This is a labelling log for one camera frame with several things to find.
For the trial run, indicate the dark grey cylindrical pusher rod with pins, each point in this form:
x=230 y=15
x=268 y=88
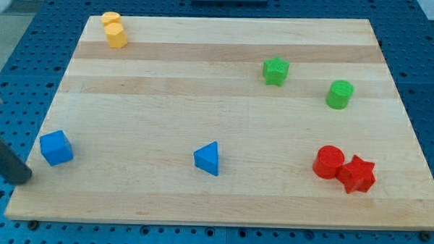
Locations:
x=14 y=170

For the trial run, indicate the wooden board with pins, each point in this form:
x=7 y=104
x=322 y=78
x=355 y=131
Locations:
x=136 y=115

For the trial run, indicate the blue cube block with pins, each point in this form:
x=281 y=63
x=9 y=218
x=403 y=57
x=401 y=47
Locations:
x=56 y=148

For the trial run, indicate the yellow hexagon block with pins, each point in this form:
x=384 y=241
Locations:
x=115 y=35

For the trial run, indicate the yellow cylinder block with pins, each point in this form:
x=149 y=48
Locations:
x=110 y=17

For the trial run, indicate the blue triangle block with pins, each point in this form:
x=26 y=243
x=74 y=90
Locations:
x=206 y=158

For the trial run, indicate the green star block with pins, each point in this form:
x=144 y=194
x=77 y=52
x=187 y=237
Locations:
x=275 y=71

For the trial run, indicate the red cylinder block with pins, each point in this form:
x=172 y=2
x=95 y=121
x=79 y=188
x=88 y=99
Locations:
x=328 y=162

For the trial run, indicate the green cylinder block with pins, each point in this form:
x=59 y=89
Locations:
x=339 y=94

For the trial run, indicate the red star block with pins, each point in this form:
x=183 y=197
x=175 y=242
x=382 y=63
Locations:
x=357 y=175

